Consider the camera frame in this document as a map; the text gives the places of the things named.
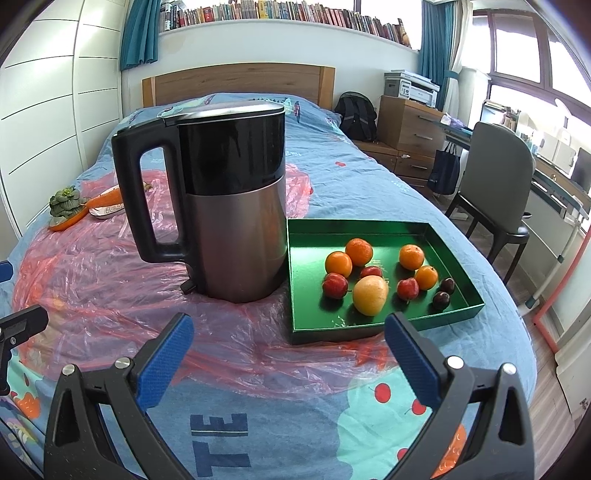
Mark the white printer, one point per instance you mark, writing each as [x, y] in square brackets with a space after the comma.
[422, 94]

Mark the yellow mango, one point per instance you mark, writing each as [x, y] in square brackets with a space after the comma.
[370, 295]

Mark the computer monitor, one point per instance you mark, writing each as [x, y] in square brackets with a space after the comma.
[491, 115]

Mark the wooden drawer cabinet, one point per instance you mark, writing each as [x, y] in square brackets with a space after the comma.
[411, 124]

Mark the red apple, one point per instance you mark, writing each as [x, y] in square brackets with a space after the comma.
[335, 285]
[408, 289]
[371, 271]

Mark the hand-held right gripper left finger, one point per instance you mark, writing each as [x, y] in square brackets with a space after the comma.
[166, 364]

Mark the white patterned plate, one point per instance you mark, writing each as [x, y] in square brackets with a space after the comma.
[108, 211]

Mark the brown framed window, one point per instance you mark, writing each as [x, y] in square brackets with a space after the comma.
[517, 46]

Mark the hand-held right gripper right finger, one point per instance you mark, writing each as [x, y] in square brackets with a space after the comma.
[413, 364]

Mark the teal curtain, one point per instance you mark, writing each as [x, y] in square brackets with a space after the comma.
[138, 32]
[434, 46]

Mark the row of books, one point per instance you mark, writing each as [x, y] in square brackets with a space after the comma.
[277, 11]

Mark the black monitor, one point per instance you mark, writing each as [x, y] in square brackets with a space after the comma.
[581, 170]

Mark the orange pipe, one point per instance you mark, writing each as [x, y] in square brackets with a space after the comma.
[554, 295]

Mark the dark plum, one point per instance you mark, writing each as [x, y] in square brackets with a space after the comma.
[441, 301]
[447, 286]

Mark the carrot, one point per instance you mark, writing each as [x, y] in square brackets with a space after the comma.
[106, 198]

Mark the low wooden nightstand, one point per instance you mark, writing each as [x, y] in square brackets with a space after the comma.
[376, 150]

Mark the orange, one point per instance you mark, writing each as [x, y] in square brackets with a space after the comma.
[411, 256]
[359, 251]
[338, 264]
[426, 277]

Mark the black backpack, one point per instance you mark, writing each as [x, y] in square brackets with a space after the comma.
[355, 115]

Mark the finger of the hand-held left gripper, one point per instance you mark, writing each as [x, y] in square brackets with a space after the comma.
[23, 323]
[3, 271]

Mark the glass top desk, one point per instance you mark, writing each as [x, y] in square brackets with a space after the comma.
[545, 203]

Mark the green tray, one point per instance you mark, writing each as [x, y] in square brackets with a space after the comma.
[314, 277]

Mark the pink plastic sheet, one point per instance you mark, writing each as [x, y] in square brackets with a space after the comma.
[92, 286]

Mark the orange plate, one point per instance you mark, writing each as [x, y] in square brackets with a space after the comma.
[64, 225]

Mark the green bok choy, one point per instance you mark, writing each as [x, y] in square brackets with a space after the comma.
[69, 203]

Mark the wooden headboard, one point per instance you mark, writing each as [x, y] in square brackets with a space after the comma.
[240, 81]

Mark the white wardrobe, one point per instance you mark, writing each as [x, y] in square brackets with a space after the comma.
[46, 92]

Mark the grey chair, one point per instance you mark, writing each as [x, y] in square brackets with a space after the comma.
[498, 175]

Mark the white sheer curtain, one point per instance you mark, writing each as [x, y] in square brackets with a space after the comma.
[461, 46]

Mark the black and steel kettle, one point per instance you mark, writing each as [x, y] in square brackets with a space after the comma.
[231, 230]

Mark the navy tote bag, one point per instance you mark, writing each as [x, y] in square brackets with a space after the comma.
[443, 173]

